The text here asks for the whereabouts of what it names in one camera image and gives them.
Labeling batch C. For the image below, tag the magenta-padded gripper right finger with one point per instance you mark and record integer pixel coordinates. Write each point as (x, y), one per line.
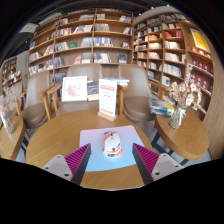
(146, 160)

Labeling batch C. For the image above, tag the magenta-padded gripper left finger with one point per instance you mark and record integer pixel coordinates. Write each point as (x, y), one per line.
(76, 160)

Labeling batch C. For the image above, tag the orange and white computer mouse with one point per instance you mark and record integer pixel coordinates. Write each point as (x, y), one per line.
(112, 145)

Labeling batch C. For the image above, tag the pink-blue gradient mouse pad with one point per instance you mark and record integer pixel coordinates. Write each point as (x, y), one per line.
(100, 161)

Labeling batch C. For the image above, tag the glass vase beige dried flowers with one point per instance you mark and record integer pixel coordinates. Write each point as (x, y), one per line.
(176, 120)

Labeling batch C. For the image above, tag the taupe cushioned wooden armchair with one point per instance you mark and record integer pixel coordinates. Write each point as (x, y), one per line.
(83, 70)
(33, 113)
(136, 106)

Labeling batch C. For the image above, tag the colourful book stack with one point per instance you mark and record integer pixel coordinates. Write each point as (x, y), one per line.
(160, 107)

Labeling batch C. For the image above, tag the white sign stand red print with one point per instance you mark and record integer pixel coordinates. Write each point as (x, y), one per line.
(107, 98)

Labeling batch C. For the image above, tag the white picture board red print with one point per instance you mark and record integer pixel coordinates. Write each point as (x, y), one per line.
(74, 88)

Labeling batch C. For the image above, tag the dark cover book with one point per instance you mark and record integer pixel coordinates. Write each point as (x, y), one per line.
(93, 90)

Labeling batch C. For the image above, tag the light blue book stack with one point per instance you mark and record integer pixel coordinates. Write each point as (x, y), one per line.
(118, 81)

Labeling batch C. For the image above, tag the wooden bookshelf unit yellow poster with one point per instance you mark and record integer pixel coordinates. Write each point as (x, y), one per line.
(160, 50)

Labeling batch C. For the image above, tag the distant wooden bookshelf unit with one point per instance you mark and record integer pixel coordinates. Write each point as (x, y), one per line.
(9, 70)

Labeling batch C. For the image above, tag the white ceiling panel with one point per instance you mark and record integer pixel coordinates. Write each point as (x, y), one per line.
(28, 27)

